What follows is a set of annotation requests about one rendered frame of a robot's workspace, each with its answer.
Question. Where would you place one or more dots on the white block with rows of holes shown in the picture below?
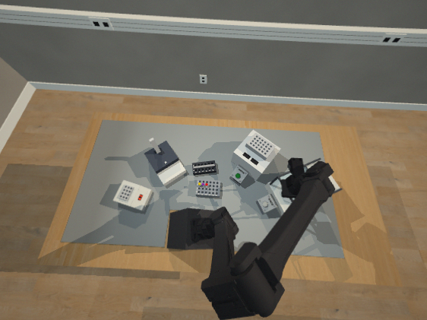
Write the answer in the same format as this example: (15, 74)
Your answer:
(137, 198)

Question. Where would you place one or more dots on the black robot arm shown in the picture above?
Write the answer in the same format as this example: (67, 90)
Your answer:
(242, 290)

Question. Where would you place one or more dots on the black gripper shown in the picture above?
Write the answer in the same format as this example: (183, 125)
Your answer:
(290, 192)

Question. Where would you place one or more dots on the grey bench mat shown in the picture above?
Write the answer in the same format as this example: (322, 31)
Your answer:
(118, 154)

